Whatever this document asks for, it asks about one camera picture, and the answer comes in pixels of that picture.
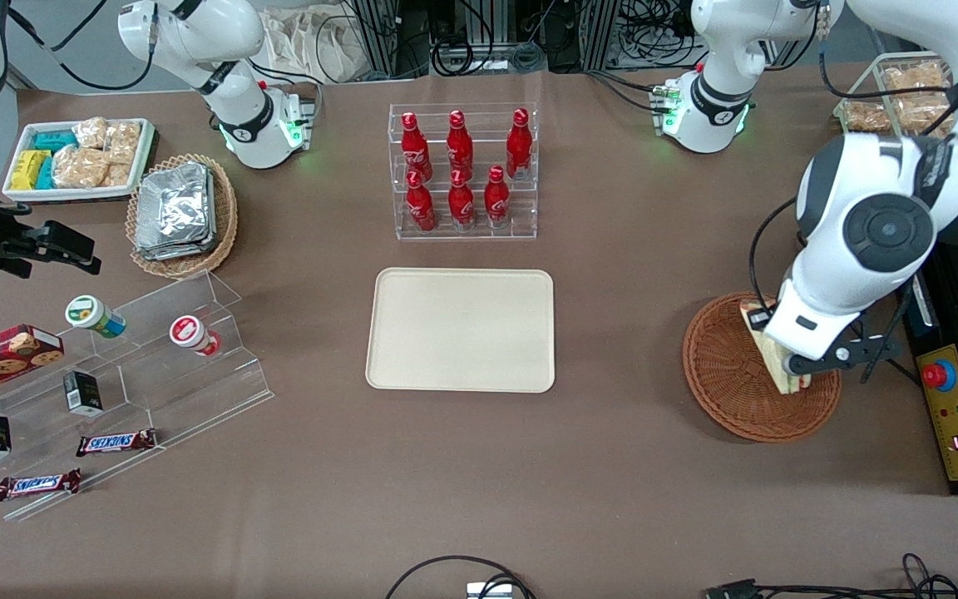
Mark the triangle sandwich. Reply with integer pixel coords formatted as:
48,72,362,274
739,299,813,394

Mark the brown round wicker basket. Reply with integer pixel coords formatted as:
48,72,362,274
682,291,844,444

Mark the white rectangular snack tray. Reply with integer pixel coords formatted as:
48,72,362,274
2,116,156,204

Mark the light wicker oval basket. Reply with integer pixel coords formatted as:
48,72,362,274
126,153,240,280

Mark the beige plastic tray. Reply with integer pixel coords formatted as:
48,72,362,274
365,267,556,394

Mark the green sunflower lid cup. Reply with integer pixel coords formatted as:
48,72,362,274
64,295,127,340

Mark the yellow snack pack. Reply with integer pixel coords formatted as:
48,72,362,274
11,149,50,191

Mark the foil wrapped pack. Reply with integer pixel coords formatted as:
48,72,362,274
137,161,213,244
135,231,216,261

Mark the red tartan cookie box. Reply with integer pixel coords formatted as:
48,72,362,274
0,324,66,407

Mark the dark carton with barcode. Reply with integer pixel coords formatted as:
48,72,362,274
62,369,105,418

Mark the red lid yogurt cup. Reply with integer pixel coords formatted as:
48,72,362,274
168,314,223,358

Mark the clear acrylic stepped shelf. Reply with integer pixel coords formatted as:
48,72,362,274
0,270,274,523

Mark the black yellow control box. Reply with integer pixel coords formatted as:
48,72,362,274
901,240,958,498

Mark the Snickers chocolate bar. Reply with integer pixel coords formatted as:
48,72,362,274
0,468,83,502
75,428,158,458

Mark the clear bin of crackers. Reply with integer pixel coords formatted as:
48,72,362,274
832,51,958,139

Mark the beige cloth bag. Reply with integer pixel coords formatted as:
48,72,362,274
261,7,365,85

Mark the red cola bottle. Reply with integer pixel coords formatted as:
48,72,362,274
483,164,511,228
447,109,475,176
447,168,477,230
405,170,437,233
506,107,533,181
401,111,433,181

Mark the clear acrylic bottle rack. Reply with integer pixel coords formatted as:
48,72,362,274
388,102,539,243

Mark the black left wrist camera bracket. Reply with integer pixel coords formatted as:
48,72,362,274
824,312,905,384

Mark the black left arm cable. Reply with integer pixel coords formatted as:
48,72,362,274
748,195,801,319

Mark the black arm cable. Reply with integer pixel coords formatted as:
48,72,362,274
7,0,157,93
748,195,801,319

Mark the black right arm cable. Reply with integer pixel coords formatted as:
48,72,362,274
7,0,157,93

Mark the black cable with connector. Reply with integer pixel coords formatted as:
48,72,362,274
703,552,958,599

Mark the black looped table cable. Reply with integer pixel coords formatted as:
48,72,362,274
384,554,539,599

